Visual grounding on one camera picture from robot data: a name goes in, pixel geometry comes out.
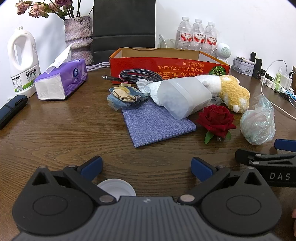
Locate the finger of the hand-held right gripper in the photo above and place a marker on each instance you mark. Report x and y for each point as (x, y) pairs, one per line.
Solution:
(251, 157)
(286, 145)

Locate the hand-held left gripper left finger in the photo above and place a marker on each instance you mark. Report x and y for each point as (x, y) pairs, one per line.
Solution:
(93, 165)

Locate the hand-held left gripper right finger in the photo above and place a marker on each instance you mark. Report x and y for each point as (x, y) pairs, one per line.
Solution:
(200, 168)

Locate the white plastic cap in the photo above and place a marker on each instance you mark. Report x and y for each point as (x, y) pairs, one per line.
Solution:
(115, 188)

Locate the clear plastic bag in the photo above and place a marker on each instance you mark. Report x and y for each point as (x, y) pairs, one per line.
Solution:
(257, 122)

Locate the red rose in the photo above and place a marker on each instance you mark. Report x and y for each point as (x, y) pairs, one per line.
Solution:
(216, 119)

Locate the blue fabric pouch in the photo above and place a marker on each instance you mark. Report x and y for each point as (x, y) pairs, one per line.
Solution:
(157, 122)

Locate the yellow white plush toy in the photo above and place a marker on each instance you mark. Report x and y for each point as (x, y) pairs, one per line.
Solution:
(233, 92)

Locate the translucent plastic container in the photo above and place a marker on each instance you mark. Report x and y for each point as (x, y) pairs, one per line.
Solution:
(182, 97)

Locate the snack packet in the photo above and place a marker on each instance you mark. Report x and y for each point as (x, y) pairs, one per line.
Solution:
(126, 95)

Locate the white tissue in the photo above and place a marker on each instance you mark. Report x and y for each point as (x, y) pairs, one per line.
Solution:
(148, 87)

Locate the orange cardboard box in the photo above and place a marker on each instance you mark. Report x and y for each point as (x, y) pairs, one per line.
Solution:
(175, 66)

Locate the pile of small clips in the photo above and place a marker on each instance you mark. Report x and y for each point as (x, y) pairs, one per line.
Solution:
(286, 93)

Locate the white charger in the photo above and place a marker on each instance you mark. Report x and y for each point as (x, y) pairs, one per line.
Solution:
(287, 81)

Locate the white power strip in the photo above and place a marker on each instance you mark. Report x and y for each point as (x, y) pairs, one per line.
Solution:
(270, 83)

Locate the green liquid bottle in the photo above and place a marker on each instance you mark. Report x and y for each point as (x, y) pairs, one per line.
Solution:
(278, 76)

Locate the grey tin box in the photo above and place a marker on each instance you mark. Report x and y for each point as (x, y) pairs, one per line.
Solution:
(242, 66)

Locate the purple tissue pack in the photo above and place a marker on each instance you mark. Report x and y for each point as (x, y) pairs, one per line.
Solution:
(67, 76)

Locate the slim black box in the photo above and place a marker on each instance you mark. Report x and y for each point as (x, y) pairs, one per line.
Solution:
(253, 56)

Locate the dark blue case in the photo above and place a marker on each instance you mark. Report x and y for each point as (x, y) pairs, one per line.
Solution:
(11, 107)

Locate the white robot speaker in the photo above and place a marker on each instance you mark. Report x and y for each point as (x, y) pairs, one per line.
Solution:
(223, 51)

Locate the white detergent jug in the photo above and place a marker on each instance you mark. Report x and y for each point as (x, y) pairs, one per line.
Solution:
(22, 69)

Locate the clear water bottle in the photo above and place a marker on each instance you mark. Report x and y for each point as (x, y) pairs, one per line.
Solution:
(198, 36)
(185, 34)
(211, 39)

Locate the glass cup with spoon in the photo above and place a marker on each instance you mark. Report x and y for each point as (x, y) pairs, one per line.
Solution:
(167, 42)

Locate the black paper bag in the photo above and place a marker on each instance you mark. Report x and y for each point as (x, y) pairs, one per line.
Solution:
(123, 25)

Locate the dried flower bouquet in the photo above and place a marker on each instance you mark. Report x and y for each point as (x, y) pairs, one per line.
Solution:
(39, 8)

